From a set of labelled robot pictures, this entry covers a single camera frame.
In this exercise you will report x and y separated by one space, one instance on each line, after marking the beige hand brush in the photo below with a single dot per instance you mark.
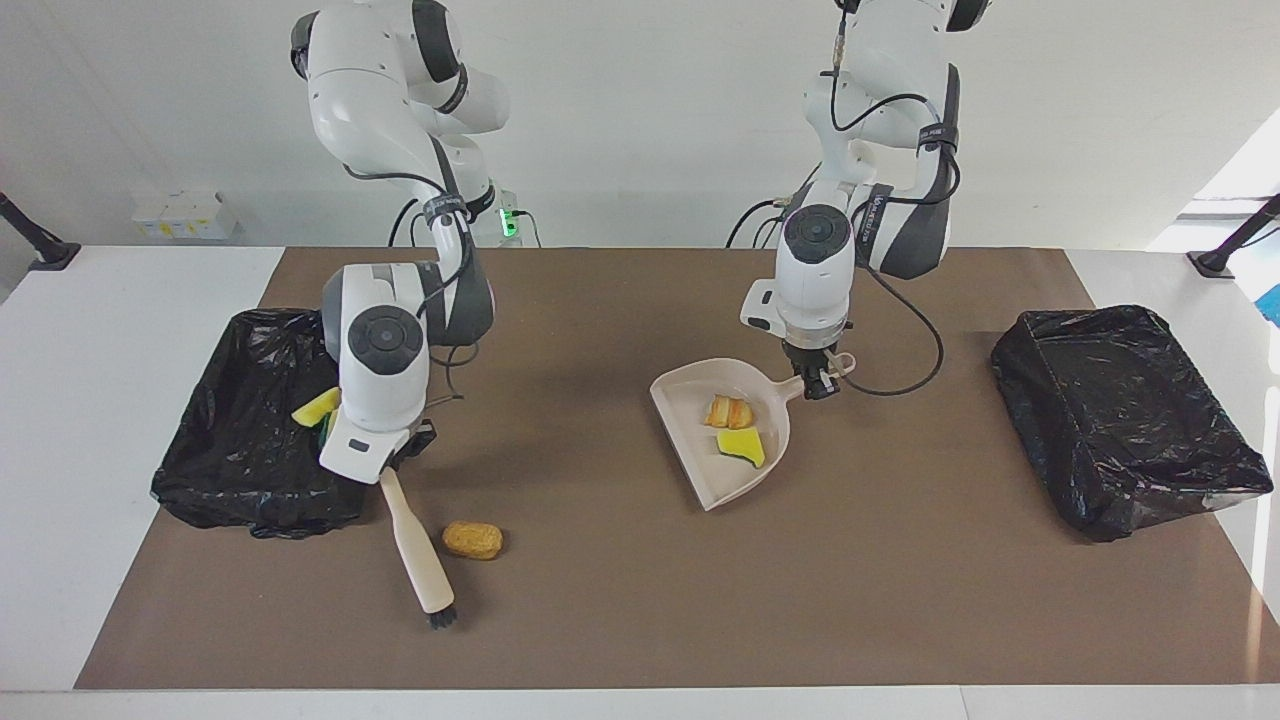
420 560

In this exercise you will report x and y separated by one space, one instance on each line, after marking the bin with black bag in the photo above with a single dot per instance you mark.
1120 420
230 450

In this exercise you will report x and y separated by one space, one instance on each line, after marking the brown table mat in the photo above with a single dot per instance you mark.
640 620

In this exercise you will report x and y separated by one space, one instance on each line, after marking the white boxes row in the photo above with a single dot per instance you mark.
185 215

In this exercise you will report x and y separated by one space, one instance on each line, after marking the beige plastic dustpan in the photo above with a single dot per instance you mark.
700 470

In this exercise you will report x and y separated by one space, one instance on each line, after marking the small yellow sponge piece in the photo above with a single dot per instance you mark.
742 446

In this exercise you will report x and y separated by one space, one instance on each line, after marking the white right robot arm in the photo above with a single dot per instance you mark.
385 350

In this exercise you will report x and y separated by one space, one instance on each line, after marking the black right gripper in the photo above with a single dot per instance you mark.
412 445

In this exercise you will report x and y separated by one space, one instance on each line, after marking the striped croissant piece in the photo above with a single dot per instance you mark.
730 411

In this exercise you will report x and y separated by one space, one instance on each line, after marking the blue object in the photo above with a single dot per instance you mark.
1272 303

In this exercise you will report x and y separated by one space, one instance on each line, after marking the brown bread roll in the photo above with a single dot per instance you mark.
472 540

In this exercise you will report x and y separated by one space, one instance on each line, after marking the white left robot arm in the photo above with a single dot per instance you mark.
820 260

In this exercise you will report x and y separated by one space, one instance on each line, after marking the black camera stand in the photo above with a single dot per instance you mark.
1225 255
45 250

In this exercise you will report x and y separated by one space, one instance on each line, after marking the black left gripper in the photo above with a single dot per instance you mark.
812 356

